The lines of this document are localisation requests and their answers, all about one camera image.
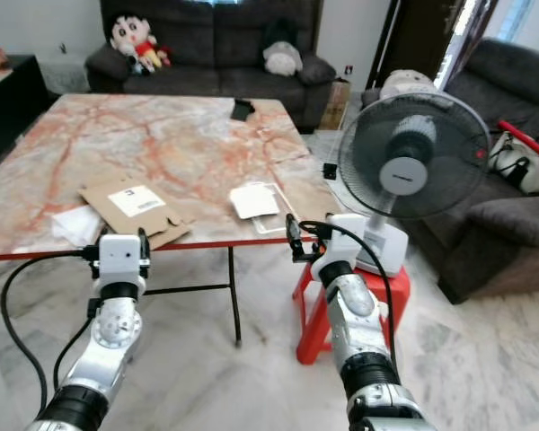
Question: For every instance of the crumpled white plastic wrapper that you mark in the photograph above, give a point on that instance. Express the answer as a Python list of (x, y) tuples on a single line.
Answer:
[(76, 224)]

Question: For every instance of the dark grey armchair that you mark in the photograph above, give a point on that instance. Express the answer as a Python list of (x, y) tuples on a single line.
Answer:
[(512, 233)]

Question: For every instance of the small black flat object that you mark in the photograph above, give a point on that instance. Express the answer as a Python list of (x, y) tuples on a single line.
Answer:
[(243, 109)]

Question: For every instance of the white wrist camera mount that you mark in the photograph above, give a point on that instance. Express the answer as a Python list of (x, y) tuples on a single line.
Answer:
[(121, 259), (346, 235)]

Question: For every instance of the black electric fan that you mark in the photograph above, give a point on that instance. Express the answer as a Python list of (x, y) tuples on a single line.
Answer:
[(404, 166)]

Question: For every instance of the cartoon boy plush doll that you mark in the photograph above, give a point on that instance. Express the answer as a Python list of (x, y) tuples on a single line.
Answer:
[(135, 36)]

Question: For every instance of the brown cardboard box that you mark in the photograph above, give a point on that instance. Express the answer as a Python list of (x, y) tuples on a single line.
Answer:
[(334, 106)]

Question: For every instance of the dark grey sofa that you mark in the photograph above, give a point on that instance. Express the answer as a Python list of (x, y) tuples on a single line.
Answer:
[(216, 81)]

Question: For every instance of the black cabinet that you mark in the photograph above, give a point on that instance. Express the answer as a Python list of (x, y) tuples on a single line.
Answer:
[(13, 108)]

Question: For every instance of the brown cardboard with white label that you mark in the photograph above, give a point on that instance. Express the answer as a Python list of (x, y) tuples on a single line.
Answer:
[(99, 193)]

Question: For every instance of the red stick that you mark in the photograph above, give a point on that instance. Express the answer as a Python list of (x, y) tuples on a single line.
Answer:
[(525, 139)]

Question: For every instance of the dark brown door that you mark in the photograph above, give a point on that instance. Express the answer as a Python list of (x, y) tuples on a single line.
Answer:
[(409, 36)]

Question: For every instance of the red plastic stool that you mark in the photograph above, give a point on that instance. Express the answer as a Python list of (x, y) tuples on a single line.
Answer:
[(310, 332)]

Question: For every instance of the grey and white plush toy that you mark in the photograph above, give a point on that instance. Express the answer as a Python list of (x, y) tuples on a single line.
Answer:
[(283, 58)]

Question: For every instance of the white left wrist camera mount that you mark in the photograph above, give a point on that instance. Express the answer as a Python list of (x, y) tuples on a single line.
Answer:
[(121, 259)]

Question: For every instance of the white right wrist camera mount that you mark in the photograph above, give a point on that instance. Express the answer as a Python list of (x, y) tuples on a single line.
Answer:
[(346, 235)]

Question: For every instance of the clear package with white paper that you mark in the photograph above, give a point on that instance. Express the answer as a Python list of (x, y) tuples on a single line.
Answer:
[(253, 199)]

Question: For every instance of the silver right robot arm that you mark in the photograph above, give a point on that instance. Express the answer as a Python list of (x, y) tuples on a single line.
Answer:
[(355, 332)]

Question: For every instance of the black metal table frame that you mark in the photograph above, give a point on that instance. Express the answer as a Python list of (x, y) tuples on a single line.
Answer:
[(234, 296)]

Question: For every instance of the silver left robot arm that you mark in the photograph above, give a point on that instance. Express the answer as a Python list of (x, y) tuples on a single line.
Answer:
[(117, 332)]

